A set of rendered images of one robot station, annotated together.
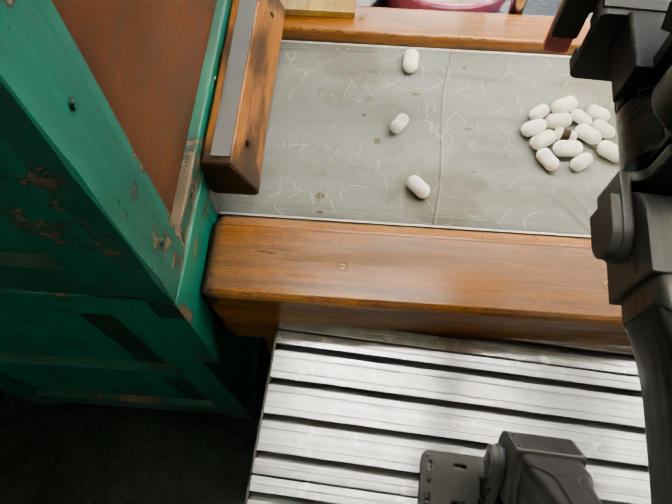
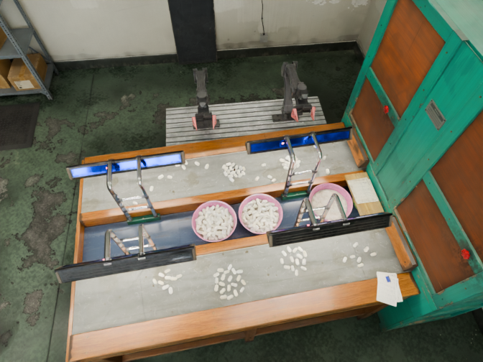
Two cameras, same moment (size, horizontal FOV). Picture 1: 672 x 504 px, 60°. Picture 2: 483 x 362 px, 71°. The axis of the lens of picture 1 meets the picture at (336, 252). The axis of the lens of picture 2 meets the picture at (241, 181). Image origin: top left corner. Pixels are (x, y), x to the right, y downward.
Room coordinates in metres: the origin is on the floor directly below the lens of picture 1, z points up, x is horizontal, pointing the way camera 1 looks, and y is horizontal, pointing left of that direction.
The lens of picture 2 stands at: (1.63, -0.97, 2.59)
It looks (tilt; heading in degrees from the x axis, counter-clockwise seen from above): 58 degrees down; 165
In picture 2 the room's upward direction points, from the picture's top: 1 degrees clockwise
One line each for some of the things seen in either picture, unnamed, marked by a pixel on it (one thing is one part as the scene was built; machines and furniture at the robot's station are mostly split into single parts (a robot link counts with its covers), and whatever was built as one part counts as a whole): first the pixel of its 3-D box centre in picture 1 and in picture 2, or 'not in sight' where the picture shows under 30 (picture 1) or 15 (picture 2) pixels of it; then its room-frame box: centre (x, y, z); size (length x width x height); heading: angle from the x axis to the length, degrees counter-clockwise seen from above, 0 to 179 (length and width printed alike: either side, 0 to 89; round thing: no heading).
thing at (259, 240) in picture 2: not in sight; (238, 246); (0.94, -0.80, 0.71); 1.81 x 0.05 x 0.11; 86
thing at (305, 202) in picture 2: not in sight; (317, 227); (1.01, -0.37, 0.90); 0.20 x 0.19 x 0.45; 86
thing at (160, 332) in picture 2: not in sight; (251, 316); (1.33, -0.83, 0.67); 1.81 x 0.12 x 0.19; 86
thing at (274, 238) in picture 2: not in sight; (330, 227); (1.09, -0.37, 1.08); 0.62 x 0.08 x 0.07; 86
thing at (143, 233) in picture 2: not in sight; (136, 257); (0.94, -1.34, 0.90); 0.20 x 0.19 x 0.45; 86
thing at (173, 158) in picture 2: not in sight; (127, 162); (0.46, -1.30, 1.08); 0.62 x 0.08 x 0.07; 86
